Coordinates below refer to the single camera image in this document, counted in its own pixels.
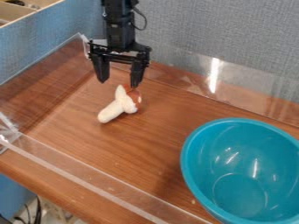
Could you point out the wooden shelf box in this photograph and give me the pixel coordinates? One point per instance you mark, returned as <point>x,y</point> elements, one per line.
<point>15,10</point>

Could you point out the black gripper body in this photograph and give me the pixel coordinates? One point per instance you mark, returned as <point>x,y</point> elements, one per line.
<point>135,55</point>

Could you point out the white plush mushroom red cap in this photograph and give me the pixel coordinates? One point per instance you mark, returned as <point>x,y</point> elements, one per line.
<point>126,103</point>

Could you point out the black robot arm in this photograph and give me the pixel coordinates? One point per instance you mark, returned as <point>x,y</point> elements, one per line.
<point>122,48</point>

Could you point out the blue plastic bowl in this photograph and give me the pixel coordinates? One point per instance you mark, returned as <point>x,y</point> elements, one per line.
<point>241,168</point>

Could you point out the clear acrylic back barrier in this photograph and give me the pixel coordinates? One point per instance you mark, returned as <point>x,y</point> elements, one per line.
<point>237,85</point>

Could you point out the clear acrylic left barrier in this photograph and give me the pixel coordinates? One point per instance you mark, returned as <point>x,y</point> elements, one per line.
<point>19,57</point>

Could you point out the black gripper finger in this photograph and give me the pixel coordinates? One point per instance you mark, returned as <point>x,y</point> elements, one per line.
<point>101,62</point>
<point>138,70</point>

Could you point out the clear acrylic front barrier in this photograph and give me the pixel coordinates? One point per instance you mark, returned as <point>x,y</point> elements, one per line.
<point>93,179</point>

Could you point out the clear acrylic barrier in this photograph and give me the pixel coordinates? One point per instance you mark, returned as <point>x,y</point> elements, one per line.
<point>93,179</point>
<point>19,57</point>
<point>237,85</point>

